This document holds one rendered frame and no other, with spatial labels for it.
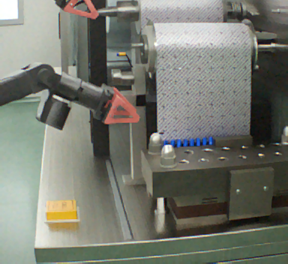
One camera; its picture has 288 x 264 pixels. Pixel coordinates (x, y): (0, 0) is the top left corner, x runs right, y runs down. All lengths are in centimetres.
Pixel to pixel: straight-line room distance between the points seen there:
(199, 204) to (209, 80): 31
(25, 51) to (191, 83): 565
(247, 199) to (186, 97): 30
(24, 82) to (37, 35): 564
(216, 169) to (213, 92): 24
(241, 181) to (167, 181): 16
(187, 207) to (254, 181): 16
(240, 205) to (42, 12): 582
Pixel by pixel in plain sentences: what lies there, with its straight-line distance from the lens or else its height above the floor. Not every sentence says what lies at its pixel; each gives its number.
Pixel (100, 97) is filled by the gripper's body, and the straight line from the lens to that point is 123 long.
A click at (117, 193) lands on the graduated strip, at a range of 135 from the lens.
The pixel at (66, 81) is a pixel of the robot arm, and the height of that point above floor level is 119.
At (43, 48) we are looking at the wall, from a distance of 684.
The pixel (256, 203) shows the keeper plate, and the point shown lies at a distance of 118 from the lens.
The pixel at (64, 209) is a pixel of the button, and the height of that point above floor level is 92.
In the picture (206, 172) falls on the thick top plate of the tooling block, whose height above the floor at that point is 102.
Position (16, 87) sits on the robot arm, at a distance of 118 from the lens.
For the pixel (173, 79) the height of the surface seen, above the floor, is 118.
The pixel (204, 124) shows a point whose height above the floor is 107.
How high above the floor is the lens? 140
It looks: 14 degrees down
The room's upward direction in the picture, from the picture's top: 1 degrees counter-clockwise
